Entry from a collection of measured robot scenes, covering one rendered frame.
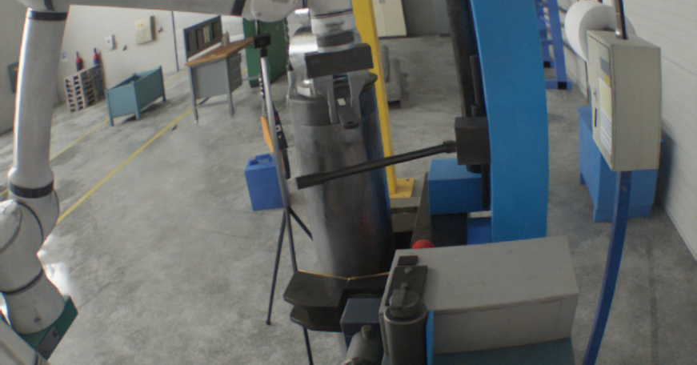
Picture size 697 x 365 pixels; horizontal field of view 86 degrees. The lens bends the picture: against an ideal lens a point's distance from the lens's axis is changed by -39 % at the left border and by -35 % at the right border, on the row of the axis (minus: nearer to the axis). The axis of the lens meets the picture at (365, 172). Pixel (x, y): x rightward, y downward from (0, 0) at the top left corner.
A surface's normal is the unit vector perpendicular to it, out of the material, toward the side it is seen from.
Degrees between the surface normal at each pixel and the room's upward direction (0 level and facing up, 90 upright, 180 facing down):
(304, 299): 0
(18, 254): 90
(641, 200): 90
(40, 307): 68
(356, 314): 0
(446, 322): 90
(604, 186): 90
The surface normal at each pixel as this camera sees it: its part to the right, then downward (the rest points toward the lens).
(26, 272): 0.92, 0.04
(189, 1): 0.07, 0.72
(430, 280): -0.12, -0.92
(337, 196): -0.14, 0.40
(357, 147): 0.49, 0.27
